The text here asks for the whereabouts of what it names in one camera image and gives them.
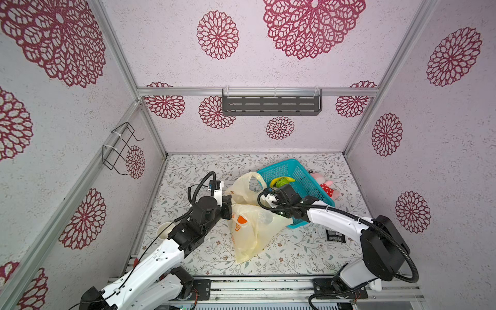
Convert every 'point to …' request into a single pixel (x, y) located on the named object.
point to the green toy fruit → (282, 182)
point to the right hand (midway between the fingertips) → (262, 215)
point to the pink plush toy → (334, 194)
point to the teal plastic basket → (303, 181)
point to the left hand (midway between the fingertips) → (230, 199)
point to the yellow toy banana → (290, 180)
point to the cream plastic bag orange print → (252, 223)
